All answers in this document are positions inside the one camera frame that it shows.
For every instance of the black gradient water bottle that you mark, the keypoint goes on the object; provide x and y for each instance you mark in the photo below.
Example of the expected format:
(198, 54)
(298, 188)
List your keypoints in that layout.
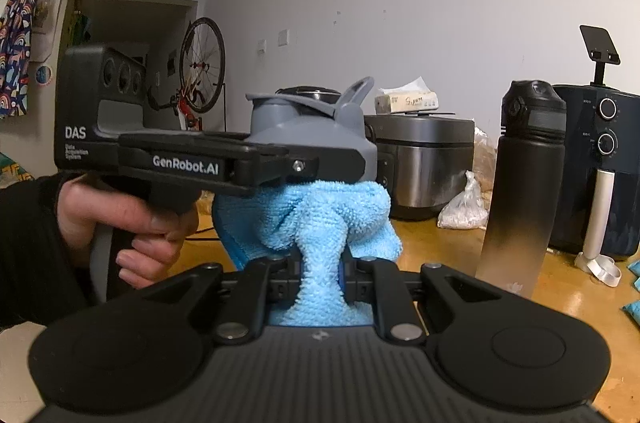
(525, 183)

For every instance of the white wall switch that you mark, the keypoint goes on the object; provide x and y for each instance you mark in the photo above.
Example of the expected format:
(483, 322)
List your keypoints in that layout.
(262, 46)
(283, 37)

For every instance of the blue microfiber cloth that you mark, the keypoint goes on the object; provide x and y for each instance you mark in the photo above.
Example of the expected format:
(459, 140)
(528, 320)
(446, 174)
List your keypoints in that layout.
(320, 223)

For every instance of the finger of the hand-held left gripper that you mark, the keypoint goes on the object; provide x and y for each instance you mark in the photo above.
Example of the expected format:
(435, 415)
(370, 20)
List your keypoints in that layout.
(310, 165)

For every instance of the steel rice cooker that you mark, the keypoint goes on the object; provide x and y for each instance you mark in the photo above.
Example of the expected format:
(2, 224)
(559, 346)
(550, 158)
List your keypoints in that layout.
(430, 168)

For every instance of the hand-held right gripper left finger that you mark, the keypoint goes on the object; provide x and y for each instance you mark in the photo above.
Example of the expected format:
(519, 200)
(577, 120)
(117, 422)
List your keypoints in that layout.
(282, 290)

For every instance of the white tissue pack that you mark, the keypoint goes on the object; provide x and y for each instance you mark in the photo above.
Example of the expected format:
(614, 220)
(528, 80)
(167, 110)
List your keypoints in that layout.
(400, 103)

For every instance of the clear shaker bottle grey lid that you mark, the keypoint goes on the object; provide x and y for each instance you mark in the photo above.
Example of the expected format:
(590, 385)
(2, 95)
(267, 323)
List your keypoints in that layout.
(300, 118)

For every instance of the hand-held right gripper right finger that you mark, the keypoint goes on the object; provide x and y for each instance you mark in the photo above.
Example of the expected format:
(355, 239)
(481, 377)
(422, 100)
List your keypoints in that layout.
(355, 290)

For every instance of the blue snack packet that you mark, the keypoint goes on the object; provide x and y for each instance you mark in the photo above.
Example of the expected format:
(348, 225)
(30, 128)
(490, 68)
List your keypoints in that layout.
(634, 310)
(636, 275)

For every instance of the plastic bag of white grains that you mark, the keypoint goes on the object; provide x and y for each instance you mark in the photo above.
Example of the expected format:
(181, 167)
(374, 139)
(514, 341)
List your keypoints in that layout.
(462, 213)

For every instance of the dark blue air fryer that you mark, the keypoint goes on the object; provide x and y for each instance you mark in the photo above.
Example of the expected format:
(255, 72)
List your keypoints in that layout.
(620, 193)

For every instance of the person's left forearm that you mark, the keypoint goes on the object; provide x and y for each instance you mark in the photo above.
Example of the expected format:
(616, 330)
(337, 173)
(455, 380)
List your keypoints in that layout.
(30, 253)

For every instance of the person's left hand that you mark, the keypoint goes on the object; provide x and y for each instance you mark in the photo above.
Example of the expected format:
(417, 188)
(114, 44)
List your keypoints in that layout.
(100, 210)

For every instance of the black phone stand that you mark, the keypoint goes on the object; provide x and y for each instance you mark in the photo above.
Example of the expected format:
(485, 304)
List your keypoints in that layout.
(597, 40)

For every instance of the colourful printed cloth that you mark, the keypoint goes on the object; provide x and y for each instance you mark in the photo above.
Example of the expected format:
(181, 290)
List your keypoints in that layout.
(15, 53)

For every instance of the bicycle wheel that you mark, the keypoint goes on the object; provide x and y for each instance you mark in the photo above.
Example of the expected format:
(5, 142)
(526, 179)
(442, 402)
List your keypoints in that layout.
(200, 65)

